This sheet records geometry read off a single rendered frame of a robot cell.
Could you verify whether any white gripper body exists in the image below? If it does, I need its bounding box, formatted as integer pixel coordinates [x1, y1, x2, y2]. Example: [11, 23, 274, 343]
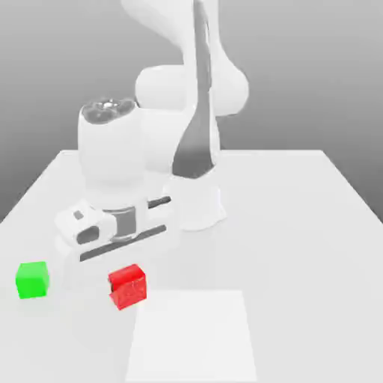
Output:
[55, 220, 180, 272]

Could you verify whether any small red cube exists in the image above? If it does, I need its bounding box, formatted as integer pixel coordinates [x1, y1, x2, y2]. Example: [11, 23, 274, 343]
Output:
[107, 263, 148, 311]

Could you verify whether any small green cube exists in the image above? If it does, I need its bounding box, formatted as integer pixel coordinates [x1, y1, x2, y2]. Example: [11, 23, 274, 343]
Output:
[15, 260, 51, 300]

